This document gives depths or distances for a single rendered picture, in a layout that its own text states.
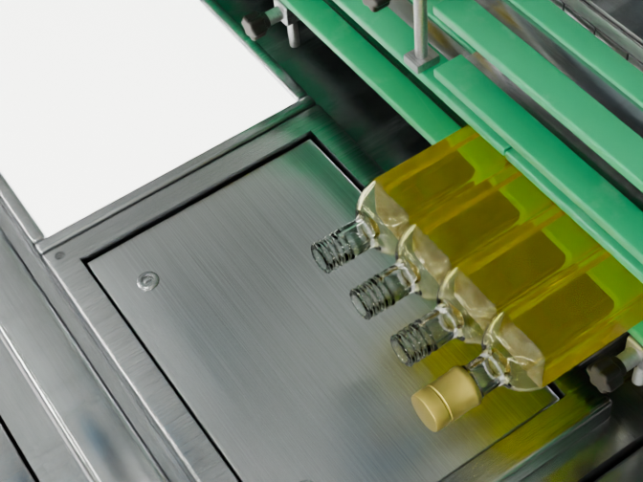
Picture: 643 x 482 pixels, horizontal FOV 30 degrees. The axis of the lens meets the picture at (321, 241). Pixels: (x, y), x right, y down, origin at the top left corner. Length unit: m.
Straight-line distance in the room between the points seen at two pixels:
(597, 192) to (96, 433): 0.49
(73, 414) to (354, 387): 0.26
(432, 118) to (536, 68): 0.22
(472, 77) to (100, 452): 0.47
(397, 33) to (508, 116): 0.16
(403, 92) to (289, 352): 0.28
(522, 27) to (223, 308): 0.39
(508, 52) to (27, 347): 0.54
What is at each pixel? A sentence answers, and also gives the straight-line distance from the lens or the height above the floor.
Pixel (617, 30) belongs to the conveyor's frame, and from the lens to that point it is 1.00.
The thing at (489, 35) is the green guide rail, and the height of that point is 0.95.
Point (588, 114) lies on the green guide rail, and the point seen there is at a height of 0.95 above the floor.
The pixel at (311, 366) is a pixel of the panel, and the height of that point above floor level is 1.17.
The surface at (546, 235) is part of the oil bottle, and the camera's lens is 1.01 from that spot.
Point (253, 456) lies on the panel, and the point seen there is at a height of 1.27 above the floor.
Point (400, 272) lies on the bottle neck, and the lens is 1.00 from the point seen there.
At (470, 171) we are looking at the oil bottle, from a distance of 1.05.
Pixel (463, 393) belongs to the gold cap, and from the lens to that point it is 0.93.
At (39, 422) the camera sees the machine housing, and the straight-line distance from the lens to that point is 1.17.
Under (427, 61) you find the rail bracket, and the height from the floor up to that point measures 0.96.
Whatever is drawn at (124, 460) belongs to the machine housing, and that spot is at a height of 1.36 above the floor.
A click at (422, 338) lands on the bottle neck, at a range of 0.96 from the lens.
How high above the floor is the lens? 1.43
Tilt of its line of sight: 17 degrees down
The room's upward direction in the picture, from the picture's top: 121 degrees counter-clockwise
